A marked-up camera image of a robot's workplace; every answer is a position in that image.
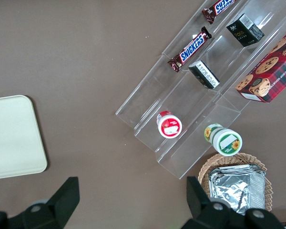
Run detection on red lid yogurt cup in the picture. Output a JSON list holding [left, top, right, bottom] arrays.
[[156, 110, 183, 139]]

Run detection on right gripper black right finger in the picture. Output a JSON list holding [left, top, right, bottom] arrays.
[[181, 176, 247, 229]]

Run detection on small black carton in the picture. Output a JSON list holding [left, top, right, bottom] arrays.
[[225, 13, 265, 48], [188, 60, 221, 90]]

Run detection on Snickers chocolate bar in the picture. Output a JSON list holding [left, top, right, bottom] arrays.
[[167, 26, 213, 73], [202, 0, 237, 25]]

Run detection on green lid yogurt cup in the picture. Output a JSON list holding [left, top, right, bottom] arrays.
[[204, 123, 243, 156]]

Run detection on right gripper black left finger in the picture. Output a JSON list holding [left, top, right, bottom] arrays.
[[21, 176, 81, 229]]

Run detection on red tartan cookie box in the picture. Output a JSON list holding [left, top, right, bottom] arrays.
[[235, 25, 286, 103]]

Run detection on cream rectangular tray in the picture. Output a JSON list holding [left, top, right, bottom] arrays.
[[0, 94, 48, 181]]

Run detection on clear acrylic stepped shelf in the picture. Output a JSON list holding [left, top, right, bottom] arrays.
[[115, 0, 286, 180]]

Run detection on light tan wicker basket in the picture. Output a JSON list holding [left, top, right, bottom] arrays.
[[197, 152, 273, 213]]

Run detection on aluminium foil tray stack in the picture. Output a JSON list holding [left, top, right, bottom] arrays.
[[208, 164, 266, 215]]

